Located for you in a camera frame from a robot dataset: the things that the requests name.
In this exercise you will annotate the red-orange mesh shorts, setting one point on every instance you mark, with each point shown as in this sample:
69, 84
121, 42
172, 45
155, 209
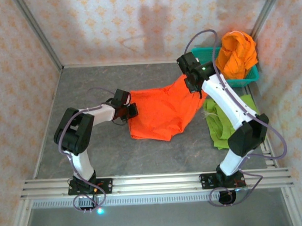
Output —
161, 112

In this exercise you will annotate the light orange shorts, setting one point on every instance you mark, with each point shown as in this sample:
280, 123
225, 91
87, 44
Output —
236, 59

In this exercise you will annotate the green shorts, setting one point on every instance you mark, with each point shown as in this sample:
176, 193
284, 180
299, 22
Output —
217, 130

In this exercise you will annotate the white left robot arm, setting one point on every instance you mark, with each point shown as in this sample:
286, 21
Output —
80, 161

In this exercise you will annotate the teal plastic basket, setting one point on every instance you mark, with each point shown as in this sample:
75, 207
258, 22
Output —
242, 82

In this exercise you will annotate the green indicator light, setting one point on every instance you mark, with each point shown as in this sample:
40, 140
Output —
100, 211

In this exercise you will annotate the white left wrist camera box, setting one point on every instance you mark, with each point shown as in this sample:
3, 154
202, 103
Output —
127, 102

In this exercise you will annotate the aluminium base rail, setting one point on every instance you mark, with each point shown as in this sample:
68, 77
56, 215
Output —
156, 184

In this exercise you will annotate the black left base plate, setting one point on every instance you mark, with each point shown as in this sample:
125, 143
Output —
106, 186

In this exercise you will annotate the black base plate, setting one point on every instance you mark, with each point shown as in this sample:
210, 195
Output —
106, 186
206, 181

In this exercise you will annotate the aluminium right frame post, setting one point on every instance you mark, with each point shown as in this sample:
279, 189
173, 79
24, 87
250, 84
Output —
264, 13

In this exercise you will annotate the aluminium frame post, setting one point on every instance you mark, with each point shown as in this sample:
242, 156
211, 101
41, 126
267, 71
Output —
39, 35
264, 13

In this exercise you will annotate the aluminium left frame post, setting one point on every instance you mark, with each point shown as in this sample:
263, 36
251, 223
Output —
39, 35

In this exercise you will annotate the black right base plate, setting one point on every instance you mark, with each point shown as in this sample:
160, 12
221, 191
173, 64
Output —
206, 181

